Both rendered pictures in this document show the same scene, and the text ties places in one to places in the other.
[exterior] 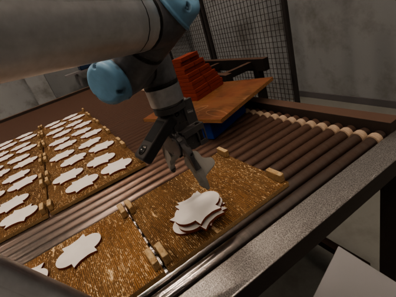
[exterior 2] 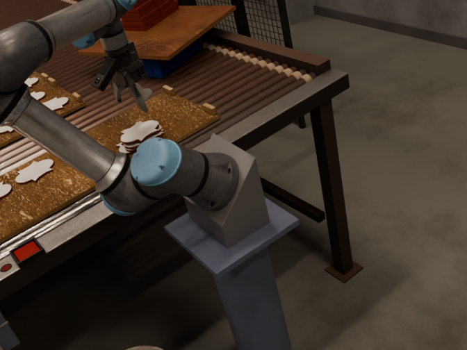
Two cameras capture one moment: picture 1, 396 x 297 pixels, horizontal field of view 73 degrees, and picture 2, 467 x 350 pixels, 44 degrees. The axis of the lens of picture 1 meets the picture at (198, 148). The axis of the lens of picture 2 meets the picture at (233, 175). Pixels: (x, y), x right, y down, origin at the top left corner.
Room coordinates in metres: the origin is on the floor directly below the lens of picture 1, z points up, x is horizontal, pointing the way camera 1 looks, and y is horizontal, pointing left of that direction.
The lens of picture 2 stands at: (-1.07, -0.03, 1.83)
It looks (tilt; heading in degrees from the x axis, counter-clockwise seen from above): 34 degrees down; 354
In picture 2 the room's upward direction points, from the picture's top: 15 degrees counter-clockwise
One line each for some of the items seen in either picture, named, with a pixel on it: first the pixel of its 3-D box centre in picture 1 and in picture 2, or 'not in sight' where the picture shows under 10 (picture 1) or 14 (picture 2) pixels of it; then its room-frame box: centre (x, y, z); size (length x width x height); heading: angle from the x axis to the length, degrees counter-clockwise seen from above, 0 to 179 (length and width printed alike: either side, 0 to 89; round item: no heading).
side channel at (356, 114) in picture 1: (161, 90); (92, 3); (2.60, 0.16, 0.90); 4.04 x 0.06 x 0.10; 23
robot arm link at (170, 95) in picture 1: (164, 95); (113, 40); (0.59, 0.03, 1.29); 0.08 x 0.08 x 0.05
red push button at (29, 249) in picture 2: not in sight; (27, 252); (0.23, 0.42, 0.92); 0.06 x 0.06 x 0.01; 23
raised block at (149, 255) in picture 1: (152, 258); not in sight; (0.49, 0.19, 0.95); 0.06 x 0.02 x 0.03; 24
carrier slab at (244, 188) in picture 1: (201, 197); (144, 129); (0.71, 0.04, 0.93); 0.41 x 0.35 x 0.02; 114
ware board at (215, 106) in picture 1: (208, 99); (158, 30); (1.36, -0.13, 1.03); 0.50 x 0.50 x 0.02; 44
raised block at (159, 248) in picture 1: (162, 252); not in sight; (0.50, 0.16, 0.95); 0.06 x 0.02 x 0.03; 24
